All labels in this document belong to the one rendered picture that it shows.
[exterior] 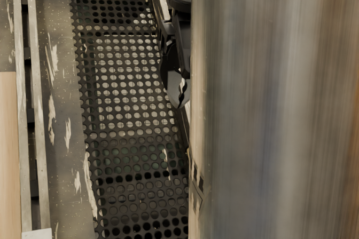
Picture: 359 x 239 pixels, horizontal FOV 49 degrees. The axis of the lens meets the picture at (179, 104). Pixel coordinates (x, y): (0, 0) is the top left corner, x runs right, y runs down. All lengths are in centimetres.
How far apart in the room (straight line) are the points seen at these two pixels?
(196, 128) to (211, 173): 2
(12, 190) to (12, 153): 9
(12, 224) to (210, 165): 87
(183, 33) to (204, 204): 48
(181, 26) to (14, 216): 61
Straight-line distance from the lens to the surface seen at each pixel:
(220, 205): 16
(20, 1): 123
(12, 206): 102
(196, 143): 16
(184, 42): 62
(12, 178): 103
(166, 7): 130
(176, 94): 71
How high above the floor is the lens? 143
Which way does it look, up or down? 9 degrees down
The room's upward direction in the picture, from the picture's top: straight up
